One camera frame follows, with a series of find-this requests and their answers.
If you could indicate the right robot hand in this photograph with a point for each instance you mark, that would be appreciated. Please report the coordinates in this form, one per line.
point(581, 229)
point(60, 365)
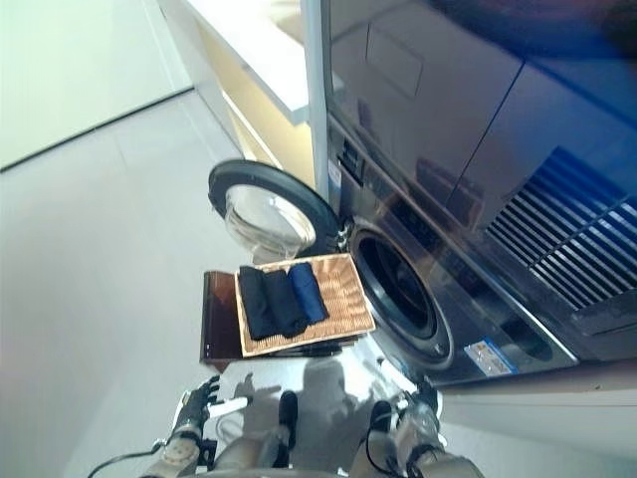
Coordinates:
point(420, 408)

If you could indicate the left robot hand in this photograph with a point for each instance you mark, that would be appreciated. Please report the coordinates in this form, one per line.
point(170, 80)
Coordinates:
point(191, 408)

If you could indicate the black garment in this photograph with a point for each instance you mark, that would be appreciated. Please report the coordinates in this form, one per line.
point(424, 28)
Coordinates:
point(283, 304)
point(254, 304)

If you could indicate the blue garment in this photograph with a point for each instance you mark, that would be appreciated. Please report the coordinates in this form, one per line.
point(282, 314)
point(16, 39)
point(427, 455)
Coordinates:
point(306, 294)

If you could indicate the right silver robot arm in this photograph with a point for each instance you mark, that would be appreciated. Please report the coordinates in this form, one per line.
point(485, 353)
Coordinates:
point(443, 458)

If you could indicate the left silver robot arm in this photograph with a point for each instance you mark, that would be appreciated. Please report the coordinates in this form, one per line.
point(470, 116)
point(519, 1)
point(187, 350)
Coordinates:
point(179, 453)

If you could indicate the dark grey washing machine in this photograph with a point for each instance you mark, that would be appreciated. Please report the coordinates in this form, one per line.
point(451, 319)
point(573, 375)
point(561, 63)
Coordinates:
point(448, 309)

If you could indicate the round washing machine door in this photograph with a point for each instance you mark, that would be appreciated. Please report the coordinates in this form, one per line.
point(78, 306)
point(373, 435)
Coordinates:
point(259, 209)

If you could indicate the left robot leg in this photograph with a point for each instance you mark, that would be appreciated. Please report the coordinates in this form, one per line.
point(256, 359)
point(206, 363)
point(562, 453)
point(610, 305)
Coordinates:
point(259, 443)

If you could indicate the blue white washer label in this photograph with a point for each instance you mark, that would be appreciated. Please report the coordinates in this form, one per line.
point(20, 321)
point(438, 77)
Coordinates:
point(488, 356)

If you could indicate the glossy brown stool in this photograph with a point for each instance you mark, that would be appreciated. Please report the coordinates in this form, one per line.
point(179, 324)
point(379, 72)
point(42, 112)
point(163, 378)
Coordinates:
point(216, 318)

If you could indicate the rectangular wicker laundry basket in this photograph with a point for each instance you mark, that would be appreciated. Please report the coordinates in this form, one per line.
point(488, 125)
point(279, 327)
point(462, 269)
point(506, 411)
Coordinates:
point(343, 294)

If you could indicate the blue energy sticker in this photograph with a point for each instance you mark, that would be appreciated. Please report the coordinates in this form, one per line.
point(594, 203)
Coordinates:
point(335, 181)

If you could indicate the dark grey tumble dryer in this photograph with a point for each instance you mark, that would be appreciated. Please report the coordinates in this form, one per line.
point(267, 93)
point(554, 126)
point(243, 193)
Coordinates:
point(423, 99)

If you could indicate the white cabinet side panel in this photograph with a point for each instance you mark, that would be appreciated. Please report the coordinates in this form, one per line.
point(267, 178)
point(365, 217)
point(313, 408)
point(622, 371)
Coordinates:
point(318, 99)

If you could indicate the white counter cabinet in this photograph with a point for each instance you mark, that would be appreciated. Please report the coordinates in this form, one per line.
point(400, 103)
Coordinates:
point(259, 60)

